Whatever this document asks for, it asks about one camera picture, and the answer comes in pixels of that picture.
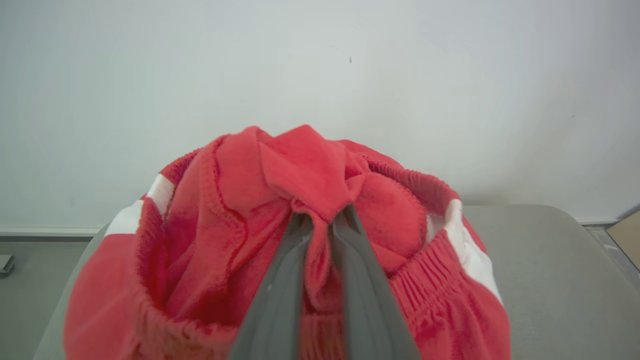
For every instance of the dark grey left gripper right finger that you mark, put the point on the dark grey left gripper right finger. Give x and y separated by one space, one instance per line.
367 310

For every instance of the red shorts with white stripes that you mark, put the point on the red shorts with white stripes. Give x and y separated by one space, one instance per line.
210 235

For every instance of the brown cardboard box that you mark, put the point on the brown cardboard box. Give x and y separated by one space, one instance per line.
627 240

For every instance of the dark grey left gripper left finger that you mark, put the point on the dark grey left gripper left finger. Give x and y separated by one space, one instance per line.
277 310

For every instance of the small grey floor object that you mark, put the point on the small grey floor object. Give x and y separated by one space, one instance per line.
5 265

